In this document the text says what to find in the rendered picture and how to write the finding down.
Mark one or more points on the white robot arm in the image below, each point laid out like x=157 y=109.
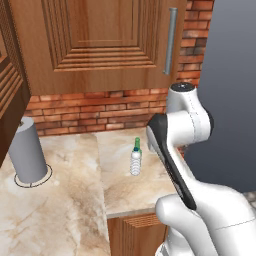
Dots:
x=206 y=206

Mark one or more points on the green glass bottle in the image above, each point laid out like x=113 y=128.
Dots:
x=137 y=142

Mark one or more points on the clear plastic water bottle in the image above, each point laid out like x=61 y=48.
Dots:
x=135 y=163

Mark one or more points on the grey paper towel roll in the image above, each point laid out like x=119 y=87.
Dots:
x=27 y=150

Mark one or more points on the dark wooden side cupboard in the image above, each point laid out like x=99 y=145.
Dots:
x=10 y=83

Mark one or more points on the wooden wall cupboard door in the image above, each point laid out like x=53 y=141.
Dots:
x=96 y=43

